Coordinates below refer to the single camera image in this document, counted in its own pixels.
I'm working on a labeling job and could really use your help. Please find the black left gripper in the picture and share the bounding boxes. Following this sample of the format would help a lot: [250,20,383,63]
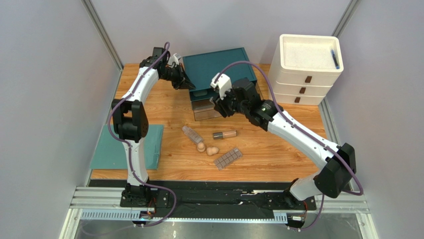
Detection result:
[161,63,196,91]

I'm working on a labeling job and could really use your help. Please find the teal drawer cabinet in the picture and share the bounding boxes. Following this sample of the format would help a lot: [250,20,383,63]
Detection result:
[183,47,249,102]

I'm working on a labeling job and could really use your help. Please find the liquid foundation bottle dark cap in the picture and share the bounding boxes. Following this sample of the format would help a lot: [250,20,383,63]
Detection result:
[212,130,238,140]

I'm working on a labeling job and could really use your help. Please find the clear plastic bottle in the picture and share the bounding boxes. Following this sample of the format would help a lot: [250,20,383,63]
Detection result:
[182,125,204,145]

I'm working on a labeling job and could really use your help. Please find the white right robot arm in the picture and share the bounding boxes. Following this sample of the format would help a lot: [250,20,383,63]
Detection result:
[210,75,356,201]

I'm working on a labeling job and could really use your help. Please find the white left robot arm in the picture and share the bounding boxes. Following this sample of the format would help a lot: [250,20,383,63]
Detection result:
[109,54,195,205]

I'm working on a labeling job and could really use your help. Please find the gourd-shaped beige makeup sponge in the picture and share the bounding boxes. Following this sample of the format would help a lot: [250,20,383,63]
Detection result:
[206,146,219,156]

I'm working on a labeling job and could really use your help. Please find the round beige makeup sponge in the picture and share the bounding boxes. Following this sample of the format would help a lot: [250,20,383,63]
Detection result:
[197,142,206,152]

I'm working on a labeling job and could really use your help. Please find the white three-drawer organizer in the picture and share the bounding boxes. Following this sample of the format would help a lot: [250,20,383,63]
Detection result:
[268,34,344,106]

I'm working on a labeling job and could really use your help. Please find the eyeshadow palette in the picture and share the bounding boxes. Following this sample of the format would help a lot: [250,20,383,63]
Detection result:
[213,147,243,170]

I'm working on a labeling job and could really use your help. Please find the blue pen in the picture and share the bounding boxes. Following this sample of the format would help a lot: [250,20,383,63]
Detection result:
[330,49,340,70]

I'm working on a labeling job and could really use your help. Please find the teal mat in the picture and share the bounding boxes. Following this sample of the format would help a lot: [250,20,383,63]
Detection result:
[89,124,165,171]

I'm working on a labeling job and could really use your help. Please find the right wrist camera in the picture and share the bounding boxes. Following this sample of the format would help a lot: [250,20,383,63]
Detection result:
[210,73,232,100]

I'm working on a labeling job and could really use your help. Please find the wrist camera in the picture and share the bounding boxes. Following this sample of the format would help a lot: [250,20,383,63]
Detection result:
[210,73,232,100]
[167,53,182,68]

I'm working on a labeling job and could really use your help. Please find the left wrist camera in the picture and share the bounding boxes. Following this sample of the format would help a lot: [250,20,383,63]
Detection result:
[167,53,182,68]

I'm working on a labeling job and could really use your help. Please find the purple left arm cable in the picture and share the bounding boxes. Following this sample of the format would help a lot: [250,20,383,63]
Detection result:
[107,41,178,228]

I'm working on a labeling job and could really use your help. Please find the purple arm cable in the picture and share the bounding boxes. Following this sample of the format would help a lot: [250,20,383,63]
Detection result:
[107,41,178,228]
[213,60,364,231]

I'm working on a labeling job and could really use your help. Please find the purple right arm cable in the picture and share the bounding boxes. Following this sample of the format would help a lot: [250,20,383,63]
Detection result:
[213,60,364,231]

